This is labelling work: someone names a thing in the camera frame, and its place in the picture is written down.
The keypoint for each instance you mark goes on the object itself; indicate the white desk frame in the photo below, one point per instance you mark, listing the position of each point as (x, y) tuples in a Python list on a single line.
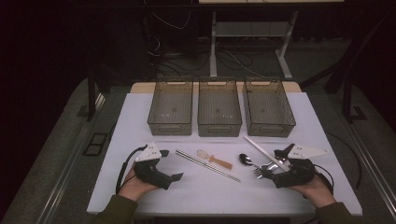
[(249, 29)]

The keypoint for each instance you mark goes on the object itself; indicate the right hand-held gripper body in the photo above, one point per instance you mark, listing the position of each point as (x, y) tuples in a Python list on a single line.
[(297, 174)]

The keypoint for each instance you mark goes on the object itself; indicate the amber plastic spoon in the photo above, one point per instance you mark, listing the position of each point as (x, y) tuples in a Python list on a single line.
[(219, 161)]

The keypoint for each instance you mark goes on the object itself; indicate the black metal stand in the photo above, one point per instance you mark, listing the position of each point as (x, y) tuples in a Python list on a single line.
[(348, 99), (91, 93)]

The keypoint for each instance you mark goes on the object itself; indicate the metal chopstick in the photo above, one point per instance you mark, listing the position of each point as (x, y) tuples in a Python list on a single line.
[(202, 163)]

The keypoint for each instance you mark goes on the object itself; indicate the black floor socket frame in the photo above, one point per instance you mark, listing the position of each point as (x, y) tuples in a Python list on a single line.
[(90, 151)]

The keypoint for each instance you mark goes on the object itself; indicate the metal spoon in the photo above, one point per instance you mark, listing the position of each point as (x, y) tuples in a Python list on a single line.
[(246, 159)]

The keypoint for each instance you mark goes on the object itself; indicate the person's left hand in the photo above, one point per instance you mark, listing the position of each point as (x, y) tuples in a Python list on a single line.
[(134, 188)]

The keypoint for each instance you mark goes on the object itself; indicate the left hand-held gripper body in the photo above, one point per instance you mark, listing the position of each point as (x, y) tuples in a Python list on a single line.
[(149, 154)]

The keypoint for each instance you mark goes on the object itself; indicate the transparent brown storage bin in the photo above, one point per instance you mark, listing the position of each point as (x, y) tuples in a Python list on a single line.
[(268, 107), (219, 107), (170, 107)]

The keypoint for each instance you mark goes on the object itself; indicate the person's right hand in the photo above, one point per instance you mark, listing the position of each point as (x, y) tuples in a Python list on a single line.
[(317, 191)]

